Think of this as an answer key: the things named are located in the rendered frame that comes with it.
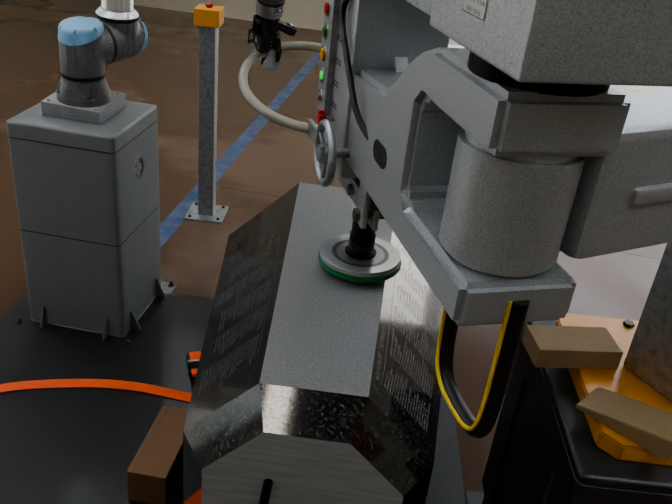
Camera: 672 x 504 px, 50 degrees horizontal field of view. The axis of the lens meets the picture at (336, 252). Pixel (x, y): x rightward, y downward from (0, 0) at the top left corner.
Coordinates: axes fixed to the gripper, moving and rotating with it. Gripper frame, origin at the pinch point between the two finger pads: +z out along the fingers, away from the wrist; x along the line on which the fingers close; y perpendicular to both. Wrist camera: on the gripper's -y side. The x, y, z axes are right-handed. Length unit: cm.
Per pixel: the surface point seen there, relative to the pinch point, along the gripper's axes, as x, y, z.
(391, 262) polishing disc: 92, 32, -5
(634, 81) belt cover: 134, 61, -97
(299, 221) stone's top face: 57, 32, 10
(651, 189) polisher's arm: 139, 43, -74
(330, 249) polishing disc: 79, 41, -3
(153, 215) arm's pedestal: -22, 33, 75
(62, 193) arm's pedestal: -27, 67, 49
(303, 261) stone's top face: 75, 46, 2
